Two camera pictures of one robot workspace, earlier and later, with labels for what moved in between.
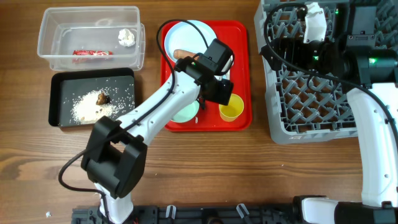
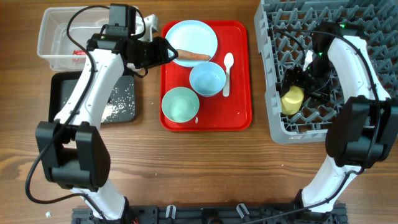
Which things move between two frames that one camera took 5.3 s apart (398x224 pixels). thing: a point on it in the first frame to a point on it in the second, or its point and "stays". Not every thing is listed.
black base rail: x=285 y=213 stays
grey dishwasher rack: x=308 y=106 stays
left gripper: x=223 y=96 to x=160 y=45
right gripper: x=293 y=46 to x=293 y=78
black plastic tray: x=79 y=98 stays
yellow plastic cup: x=230 y=112 to x=292 y=100
